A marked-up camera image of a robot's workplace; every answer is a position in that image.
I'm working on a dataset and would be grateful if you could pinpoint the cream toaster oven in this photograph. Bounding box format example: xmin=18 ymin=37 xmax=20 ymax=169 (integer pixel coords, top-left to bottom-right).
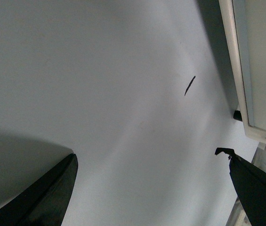
xmin=219 ymin=0 xmax=266 ymax=142

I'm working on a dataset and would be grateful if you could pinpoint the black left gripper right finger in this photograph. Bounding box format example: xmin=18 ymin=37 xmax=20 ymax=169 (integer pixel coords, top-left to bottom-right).
xmin=215 ymin=147 xmax=266 ymax=226

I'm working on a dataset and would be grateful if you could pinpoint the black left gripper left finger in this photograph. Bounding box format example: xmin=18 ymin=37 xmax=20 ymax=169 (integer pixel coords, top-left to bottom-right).
xmin=0 ymin=153 xmax=78 ymax=226

